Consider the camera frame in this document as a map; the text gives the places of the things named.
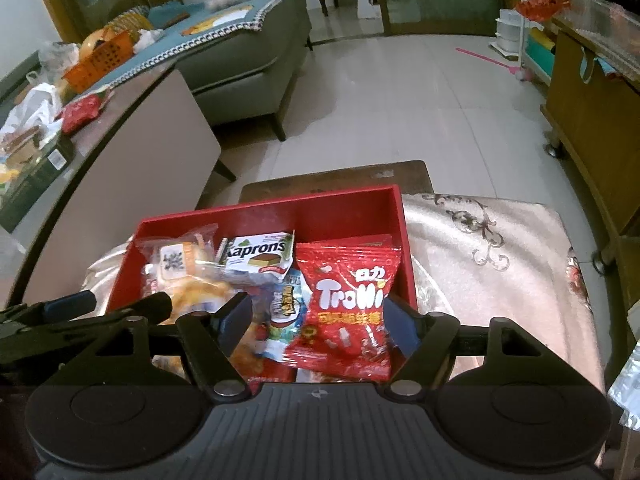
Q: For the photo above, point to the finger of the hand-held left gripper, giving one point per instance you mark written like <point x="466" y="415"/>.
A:
<point x="145" y="307"/>
<point x="70" y="304"/>

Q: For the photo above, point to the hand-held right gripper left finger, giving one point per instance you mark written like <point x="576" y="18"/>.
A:
<point x="237" y="322"/>

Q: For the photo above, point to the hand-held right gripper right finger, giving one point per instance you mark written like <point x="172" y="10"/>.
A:
<point x="402" y="327"/>

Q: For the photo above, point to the blue white snack packet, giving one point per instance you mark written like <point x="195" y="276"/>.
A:
<point x="285" y="310"/>

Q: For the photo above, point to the red gummy packet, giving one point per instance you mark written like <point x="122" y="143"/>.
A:
<point x="345" y="300"/>

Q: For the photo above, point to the green white wafer packet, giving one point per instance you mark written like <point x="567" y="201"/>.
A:
<point x="255" y="255"/>

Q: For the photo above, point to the red box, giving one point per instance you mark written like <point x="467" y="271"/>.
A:
<point x="340" y="210"/>

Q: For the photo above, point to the steamed bun packet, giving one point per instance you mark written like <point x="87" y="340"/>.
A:
<point x="175" y="260"/>

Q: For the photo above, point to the dark green box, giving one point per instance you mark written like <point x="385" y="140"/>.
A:
<point x="35" y="180"/>

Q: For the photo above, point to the grey coffee table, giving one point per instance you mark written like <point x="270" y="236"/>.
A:
<point x="125" y="160"/>

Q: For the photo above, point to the dark wooden stool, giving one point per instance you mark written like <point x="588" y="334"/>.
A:
<point x="340" y="177"/>

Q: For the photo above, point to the white plastic bag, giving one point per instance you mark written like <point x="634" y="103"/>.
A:
<point x="30" y="110"/>

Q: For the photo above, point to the silver foil bag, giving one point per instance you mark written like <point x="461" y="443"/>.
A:
<point x="627" y="380"/>

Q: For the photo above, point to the orange basket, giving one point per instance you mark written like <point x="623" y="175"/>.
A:
<point x="100" y="62"/>

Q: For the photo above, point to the clear plastic bag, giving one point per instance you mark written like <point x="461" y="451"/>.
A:
<point x="57" y="55"/>

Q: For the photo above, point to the grey sofa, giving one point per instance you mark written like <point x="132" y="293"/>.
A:
<point x="250" y="65"/>

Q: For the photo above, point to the yellow round object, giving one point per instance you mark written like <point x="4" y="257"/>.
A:
<point x="95" y="42"/>

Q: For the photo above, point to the white crumpled bag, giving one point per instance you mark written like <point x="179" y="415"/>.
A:
<point x="150" y="37"/>

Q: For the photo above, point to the pink fly swatter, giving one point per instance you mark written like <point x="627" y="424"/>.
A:
<point x="490" y="61"/>

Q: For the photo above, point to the blue blanket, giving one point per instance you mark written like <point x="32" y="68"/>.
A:
<point x="200" y="30"/>

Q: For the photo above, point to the wooden cabinet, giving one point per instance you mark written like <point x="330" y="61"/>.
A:
<point x="585" y="110"/>

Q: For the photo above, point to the teal storage box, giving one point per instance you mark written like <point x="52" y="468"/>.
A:
<point x="537" y="57"/>

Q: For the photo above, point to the white plastic container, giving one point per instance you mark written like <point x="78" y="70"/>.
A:
<point x="505" y="32"/>

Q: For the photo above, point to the red plastic bag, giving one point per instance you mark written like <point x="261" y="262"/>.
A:
<point x="540" y="5"/>

